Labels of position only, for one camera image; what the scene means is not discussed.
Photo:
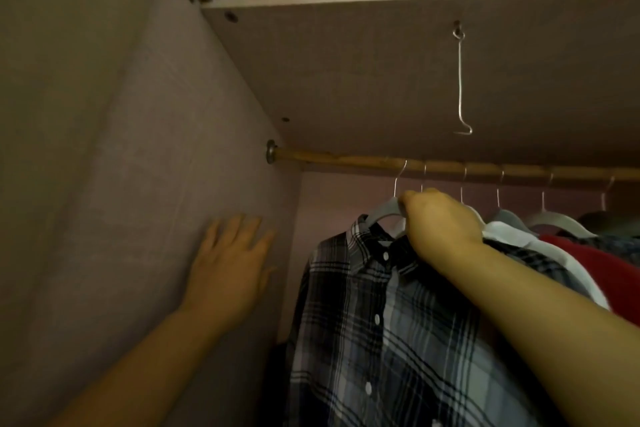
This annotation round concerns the person's left forearm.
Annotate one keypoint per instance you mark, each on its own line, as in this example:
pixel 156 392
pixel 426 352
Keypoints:
pixel 135 371

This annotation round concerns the person's right fingers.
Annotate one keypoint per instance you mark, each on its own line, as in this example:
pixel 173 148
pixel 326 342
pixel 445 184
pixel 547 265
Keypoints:
pixel 413 201

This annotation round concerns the wooden closet rod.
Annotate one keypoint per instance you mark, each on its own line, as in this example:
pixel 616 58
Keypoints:
pixel 450 167

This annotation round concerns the metal rod bracket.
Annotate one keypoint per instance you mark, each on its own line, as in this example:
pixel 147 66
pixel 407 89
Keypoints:
pixel 270 152

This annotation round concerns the dark plaid garment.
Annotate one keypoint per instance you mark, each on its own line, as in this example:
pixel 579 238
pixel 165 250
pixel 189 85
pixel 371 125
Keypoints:
pixel 617 241

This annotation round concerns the red garment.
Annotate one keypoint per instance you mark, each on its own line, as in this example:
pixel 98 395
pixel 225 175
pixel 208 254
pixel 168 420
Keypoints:
pixel 600 276

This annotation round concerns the person's left middle finger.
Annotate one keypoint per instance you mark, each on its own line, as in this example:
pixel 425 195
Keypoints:
pixel 234 229

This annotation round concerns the dark clothes hanger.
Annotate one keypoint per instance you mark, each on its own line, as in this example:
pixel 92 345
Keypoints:
pixel 607 214

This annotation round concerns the grey clothes hanger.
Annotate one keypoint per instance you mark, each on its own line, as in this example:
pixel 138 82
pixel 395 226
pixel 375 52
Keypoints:
pixel 510 216
pixel 557 221
pixel 465 196
pixel 387 211

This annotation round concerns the person's left hand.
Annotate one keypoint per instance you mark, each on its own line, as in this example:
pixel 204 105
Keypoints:
pixel 231 281

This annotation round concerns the person's right hand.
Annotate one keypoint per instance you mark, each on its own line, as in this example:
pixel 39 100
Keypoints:
pixel 440 229

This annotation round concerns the person's left little finger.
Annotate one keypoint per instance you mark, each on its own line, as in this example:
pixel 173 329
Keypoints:
pixel 266 246

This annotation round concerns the white shirt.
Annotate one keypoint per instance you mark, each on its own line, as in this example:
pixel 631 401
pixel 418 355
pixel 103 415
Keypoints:
pixel 545 249

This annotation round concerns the blue plaid shirt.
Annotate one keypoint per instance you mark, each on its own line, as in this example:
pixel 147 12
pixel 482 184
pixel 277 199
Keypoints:
pixel 390 336

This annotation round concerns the person's right forearm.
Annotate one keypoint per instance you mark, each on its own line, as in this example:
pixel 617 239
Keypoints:
pixel 550 336

